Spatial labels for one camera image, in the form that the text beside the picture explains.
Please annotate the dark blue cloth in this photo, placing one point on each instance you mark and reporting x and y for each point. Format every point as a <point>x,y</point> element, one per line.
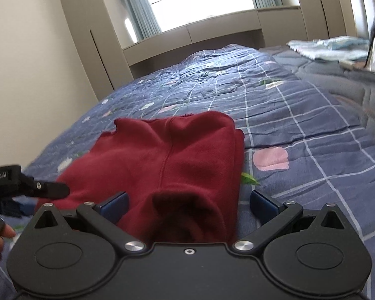
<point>17,208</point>

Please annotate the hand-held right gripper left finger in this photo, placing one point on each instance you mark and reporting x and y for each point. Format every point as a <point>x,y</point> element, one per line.
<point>114,207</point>

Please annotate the blue plaid floral blanket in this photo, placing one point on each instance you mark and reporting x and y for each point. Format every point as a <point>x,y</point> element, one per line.
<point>284,115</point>

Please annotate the red knit garment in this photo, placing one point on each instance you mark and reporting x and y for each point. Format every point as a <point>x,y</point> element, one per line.
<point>181,162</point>

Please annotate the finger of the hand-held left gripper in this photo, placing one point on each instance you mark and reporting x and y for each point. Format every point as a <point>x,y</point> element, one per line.
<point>51,190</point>

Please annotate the beige window bench cabinet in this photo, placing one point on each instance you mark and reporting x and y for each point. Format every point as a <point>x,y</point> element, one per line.
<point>212,28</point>

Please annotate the light blue folded blanket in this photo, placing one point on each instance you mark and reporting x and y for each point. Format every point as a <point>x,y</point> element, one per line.
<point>328,47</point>

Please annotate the grey quilt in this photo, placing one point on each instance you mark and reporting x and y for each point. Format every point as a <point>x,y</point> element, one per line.
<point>347,81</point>

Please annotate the beige tall cabinet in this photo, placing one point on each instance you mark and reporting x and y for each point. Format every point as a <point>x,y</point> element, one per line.
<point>87,37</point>

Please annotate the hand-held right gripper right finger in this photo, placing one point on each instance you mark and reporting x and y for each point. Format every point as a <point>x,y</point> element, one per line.
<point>263,207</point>

